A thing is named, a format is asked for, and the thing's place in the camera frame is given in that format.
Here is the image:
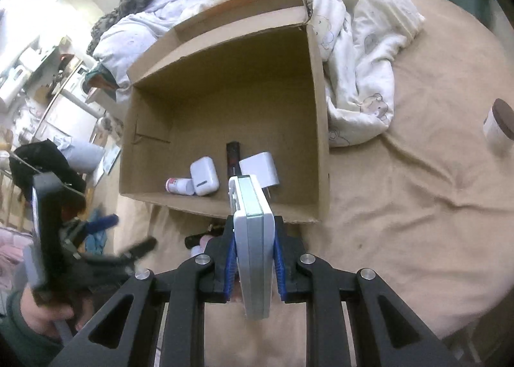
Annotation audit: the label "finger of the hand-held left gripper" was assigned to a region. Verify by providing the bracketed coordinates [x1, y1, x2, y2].
[78, 214, 119, 237]
[116, 236, 157, 262]

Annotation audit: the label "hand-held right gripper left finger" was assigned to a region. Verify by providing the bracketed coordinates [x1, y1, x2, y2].
[48, 214, 237, 367]

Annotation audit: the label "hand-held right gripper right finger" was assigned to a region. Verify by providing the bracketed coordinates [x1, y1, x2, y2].
[273, 216, 454, 367]

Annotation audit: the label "grey case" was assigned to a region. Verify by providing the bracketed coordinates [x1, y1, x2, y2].
[228, 175, 277, 319]

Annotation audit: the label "black strap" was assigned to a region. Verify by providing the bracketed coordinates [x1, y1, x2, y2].
[185, 226, 223, 248]

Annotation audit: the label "white red-label pill bottle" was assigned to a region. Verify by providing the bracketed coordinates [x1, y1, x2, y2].
[166, 177, 195, 196]

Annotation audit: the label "white earbuds case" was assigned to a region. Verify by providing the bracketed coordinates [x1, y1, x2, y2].
[190, 156, 220, 196]

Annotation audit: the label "white charger adapter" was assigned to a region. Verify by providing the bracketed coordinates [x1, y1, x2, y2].
[239, 151, 280, 199]

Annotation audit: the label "black lighter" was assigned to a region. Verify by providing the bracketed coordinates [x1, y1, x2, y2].
[226, 142, 242, 181]

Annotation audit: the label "brown cardboard box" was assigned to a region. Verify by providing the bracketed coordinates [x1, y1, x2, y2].
[118, 0, 332, 225]

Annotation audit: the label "person's left hand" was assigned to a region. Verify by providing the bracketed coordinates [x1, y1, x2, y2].
[18, 284, 95, 336]

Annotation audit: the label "pink cloth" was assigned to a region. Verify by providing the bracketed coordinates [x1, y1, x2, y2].
[0, 226, 33, 291]

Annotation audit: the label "wooden chair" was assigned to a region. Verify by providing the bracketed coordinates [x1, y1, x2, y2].
[0, 168, 29, 231]

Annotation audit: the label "white flat board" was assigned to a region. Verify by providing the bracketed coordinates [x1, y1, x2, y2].
[102, 146, 121, 175]

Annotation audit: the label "grey bag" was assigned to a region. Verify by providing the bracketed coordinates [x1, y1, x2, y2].
[60, 140, 105, 173]

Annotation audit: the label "black jacket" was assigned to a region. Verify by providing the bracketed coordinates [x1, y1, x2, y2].
[9, 140, 87, 203]

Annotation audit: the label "white kitchen counter cabinets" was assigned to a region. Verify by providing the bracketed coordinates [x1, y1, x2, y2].
[32, 90, 101, 143]

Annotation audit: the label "white washing machine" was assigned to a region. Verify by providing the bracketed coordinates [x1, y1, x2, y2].
[64, 66, 97, 106]

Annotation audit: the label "teal orange cloth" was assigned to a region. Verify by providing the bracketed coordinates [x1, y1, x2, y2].
[86, 66, 121, 100]

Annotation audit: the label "white water heater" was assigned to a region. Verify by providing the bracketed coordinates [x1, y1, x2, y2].
[0, 66, 31, 106]

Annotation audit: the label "lavender duvet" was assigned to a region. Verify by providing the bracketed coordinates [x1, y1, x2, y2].
[92, 0, 334, 70]

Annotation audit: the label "cream printed duvet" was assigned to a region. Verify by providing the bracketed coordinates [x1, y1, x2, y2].
[209, 0, 426, 148]

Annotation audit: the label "white jar with brown lid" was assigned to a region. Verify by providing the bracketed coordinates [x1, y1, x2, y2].
[482, 99, 514, 155]

